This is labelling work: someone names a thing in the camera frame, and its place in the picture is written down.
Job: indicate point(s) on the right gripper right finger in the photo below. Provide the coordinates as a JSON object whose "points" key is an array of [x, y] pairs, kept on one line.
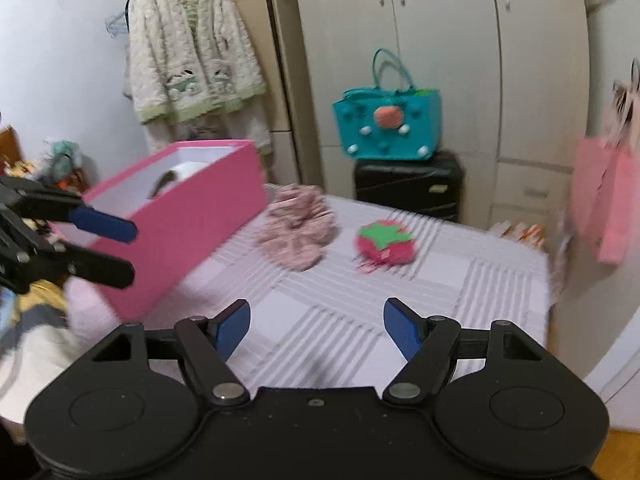
{"points": [[427, 344]]}

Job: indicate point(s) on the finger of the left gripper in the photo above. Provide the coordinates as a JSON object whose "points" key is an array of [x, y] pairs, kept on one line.
{"points": [[104, 225], [93, 267]]}

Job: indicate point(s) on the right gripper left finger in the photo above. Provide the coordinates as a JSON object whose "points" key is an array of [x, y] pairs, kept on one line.
{"points": [[205, 345]]}

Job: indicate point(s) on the white brown plush dog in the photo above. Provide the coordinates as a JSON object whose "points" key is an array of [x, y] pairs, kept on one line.
{"points": [[174, 175]]}

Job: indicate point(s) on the red strawberry plush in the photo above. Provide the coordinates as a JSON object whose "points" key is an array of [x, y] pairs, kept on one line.
{"points": [[382, 244]]}

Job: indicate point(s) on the pink fabric scrunchie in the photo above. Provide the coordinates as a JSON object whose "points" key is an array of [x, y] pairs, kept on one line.
{"points": [[298, 225]]}

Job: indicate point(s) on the pink cardboard box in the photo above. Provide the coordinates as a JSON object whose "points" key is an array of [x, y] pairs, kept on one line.
{"points": [[181, 226]]}

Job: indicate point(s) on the striped white tablecloth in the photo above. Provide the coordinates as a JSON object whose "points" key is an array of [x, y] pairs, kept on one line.
{"points": [[323, 327]]}

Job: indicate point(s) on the colourful gift bag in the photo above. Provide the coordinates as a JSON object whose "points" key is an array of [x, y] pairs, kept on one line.
{"points": [[531, 235]]}

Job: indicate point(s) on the black suitcase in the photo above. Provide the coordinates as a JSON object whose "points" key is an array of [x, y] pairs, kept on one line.
{"points": [[430, 187]]}

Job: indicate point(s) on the white knit cardigan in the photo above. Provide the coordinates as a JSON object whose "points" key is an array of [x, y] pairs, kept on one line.
{"points": [[193, 74]]}

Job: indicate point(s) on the teal felt tote bag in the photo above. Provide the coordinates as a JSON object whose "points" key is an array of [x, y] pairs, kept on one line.
{"points": [[378, 124]]}

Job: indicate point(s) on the pink paper bag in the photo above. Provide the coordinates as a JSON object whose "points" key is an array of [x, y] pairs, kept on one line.
{"points": [[606, 178]]}

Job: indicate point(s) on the beige tall cabinet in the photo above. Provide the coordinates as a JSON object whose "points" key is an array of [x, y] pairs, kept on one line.
{"points": [[256, 17]]}

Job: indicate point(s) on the grey three-door wardrobe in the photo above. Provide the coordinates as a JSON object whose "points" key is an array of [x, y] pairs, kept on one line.
{"points": [[513, 76]]}

